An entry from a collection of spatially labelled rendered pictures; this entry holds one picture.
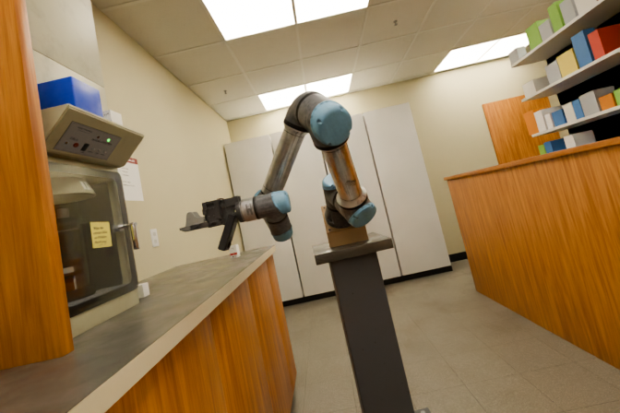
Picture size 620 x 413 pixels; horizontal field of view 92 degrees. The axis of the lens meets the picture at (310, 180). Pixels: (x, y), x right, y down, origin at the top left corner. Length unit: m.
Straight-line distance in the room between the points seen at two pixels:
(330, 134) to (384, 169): 3.08
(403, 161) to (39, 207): 3.63
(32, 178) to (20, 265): 0.19
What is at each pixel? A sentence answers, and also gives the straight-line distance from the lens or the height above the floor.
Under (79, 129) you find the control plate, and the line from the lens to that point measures 1.02.
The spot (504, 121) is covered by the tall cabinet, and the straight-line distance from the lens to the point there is 5.08.
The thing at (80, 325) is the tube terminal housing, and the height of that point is 0.96.
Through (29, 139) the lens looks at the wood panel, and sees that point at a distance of 0.90.
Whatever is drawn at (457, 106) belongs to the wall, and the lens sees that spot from 4.88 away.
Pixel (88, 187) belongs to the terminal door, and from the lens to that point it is 1.10.
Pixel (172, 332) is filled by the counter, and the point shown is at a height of 0.93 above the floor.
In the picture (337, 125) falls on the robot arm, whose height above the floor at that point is 1.34.
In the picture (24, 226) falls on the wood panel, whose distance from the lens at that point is 0.88.
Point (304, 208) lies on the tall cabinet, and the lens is 3.81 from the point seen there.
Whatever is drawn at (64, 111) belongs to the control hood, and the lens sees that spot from 0.97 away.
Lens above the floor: 1.12
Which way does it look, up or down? 5 degrees up
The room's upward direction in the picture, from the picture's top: 13 degrees counter-clockwise
